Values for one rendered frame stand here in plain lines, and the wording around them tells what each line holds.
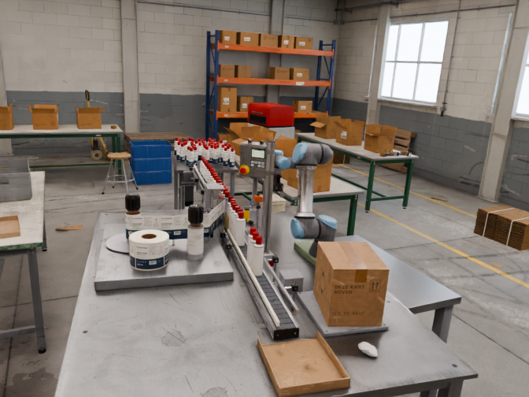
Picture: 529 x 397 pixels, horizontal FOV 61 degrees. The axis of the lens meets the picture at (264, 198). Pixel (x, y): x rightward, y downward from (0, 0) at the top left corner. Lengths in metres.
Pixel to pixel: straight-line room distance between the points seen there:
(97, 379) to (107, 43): 8.50
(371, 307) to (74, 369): 1.18
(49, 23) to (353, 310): 8.59
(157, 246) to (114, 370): 0.74
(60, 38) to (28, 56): 0.65
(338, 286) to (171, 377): 0.74
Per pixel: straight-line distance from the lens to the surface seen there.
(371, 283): 1.96
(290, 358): 1.83
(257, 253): 2.25
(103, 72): 9.81
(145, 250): 2.33
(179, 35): 10.08
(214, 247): 2.63
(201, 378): 1.73
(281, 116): 8.05
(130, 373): 1.78
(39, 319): 3.34
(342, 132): 7.17
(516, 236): 6.03
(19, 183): 3.92
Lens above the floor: 1.90
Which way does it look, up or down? 16 degrees down
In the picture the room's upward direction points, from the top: 3 degrees clockwise
